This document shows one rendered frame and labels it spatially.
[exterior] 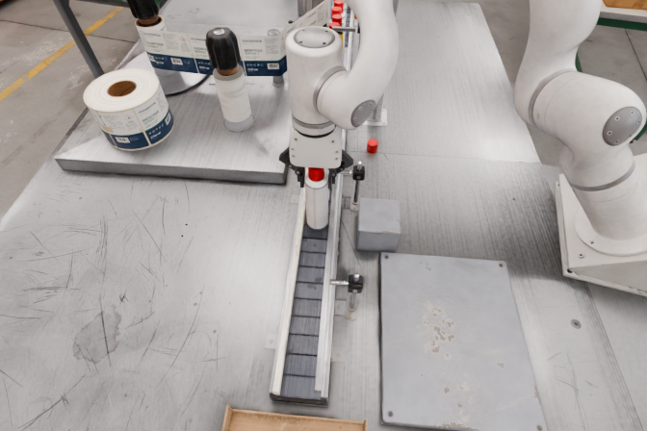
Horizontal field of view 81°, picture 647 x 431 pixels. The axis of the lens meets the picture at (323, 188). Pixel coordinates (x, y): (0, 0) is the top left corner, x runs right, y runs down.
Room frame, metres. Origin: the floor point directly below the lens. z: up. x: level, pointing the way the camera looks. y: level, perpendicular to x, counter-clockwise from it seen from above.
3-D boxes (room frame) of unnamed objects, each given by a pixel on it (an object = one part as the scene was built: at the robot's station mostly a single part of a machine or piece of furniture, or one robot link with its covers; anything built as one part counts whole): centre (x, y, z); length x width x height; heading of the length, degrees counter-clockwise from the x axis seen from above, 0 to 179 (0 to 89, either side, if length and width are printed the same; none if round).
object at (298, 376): (0.96, -0.02, 0.86); 1.65 x 0.08 x 0.04; 175
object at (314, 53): (0.52, 0.01, 1.31); 0.09 x 0.08 x 0.13; 40
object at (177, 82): (1.19, 0.56, 0.89); 0.31 x 0.31 x 0.01
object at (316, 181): (0.52, 0.01, 1.00); 0.05 x 0.05 x 0.20
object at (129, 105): (0.88, 0.56, 0.95); 0.20 x 0.20 x 0.14
